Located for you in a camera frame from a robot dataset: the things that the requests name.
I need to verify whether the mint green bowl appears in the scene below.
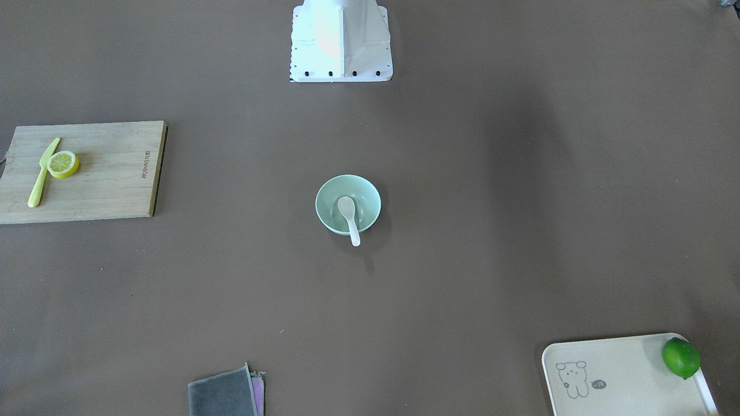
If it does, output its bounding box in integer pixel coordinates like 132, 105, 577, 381
314, 174, 382, 235

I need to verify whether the white ceramic spoon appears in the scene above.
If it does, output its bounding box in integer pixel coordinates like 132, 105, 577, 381
338, 196, 361, 247

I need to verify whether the grey folded cloth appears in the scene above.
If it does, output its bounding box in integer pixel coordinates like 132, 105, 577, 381
188, 363, 266, 415

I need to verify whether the cream serving tray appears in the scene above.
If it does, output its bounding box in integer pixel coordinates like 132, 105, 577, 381
542, 333, 719, 415

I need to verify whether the yellow lemon half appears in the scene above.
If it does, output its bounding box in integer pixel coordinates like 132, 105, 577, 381
46, 150, 80, 179

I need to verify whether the yellow plastic knife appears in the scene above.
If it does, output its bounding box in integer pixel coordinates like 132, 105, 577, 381
27, 137, 61, 208

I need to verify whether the green lime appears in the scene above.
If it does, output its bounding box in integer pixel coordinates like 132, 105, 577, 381
661, 337, 701, 380

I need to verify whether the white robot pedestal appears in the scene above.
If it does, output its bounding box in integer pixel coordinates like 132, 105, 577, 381
289, 1, 394, 83

